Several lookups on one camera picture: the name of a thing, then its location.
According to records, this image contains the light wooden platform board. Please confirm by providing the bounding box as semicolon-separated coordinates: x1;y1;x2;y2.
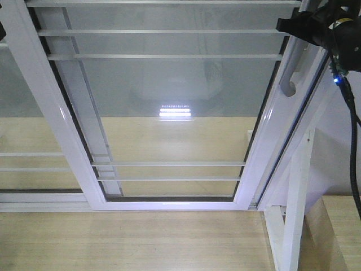
1;117;274;270

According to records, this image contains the white framed sliding glass door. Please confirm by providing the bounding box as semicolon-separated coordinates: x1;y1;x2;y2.
1;1;319;211

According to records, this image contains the white triangular support bracket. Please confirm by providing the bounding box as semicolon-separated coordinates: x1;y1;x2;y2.
257;128;315;270

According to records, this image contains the grey metal door handle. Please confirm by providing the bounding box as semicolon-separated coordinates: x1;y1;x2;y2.
279;34;320;97

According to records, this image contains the light wooden box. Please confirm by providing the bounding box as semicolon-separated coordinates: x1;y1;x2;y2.
306;195;360;271

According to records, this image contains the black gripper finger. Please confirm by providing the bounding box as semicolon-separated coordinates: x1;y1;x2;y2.
276;8;324;45

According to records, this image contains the white fixed glass door panel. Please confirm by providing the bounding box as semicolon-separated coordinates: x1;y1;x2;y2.
0;0;125;212

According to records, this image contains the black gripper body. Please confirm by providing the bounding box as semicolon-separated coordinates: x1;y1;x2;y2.
311;1;360;72

